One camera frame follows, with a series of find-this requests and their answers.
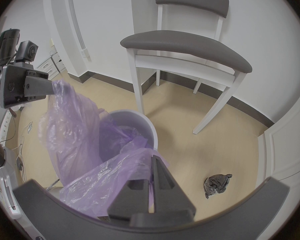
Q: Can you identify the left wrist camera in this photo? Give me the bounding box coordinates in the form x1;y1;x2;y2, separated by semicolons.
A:
15;41;39;65

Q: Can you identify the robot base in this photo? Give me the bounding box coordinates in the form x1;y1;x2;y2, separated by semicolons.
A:
0;124;24;221

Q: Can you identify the white chest of drawers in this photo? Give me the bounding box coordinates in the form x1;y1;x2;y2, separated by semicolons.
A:
37;46;67;79

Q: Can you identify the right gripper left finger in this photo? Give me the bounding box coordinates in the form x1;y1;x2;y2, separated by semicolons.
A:
107;179;150;221

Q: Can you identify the white trash bin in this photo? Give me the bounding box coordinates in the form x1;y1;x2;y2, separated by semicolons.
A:
99;110;159;161

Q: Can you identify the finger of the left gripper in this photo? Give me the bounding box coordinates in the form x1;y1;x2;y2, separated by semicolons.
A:
25;76;56;101

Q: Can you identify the white power strip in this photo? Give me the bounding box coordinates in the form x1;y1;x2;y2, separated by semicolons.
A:
0;109;14;141

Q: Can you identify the purple plastic bag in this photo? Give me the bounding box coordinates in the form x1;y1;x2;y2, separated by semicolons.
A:
38;79;171;218

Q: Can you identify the white chair with grey seat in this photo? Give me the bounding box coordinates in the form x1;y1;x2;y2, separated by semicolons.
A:
120;0;253;135

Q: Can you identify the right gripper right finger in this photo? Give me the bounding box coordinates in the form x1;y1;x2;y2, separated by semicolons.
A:
131;155;197;226

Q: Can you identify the white cable duct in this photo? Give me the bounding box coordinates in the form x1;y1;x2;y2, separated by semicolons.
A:
66;0;87;50

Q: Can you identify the black plastic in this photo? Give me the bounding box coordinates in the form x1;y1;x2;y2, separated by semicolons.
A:
203;173;233;199

